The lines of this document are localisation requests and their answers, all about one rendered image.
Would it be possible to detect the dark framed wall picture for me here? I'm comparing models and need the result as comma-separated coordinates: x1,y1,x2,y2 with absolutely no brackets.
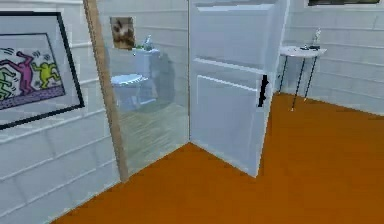
307,0,382,7

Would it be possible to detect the black framed dancing figures picture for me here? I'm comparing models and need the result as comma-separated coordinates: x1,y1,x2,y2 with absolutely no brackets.
0,11,86,131

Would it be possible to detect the pale bottle on toilet tank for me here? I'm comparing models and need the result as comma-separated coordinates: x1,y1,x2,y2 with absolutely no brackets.
142,34,155,52

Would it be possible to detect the brown picture on wall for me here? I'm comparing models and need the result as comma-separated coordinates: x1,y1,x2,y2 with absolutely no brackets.
109,16,136,51

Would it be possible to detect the white panelled room door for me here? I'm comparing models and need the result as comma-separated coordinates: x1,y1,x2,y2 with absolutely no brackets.
188,0,290,178

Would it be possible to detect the small black flat object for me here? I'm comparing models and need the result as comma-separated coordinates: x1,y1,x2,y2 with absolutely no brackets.
299,44,321,52

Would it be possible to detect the pale statuette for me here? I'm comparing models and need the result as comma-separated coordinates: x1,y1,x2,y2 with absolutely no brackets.
311,27,323,48

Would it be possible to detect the black door handle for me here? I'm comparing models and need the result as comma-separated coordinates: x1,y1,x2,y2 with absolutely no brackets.
257,74,270,108

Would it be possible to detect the white round side table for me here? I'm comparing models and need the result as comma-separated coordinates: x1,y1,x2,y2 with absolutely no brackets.
278,45,328,112

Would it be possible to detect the white toilet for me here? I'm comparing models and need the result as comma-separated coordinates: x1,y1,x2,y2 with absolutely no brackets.
110,47,162,112

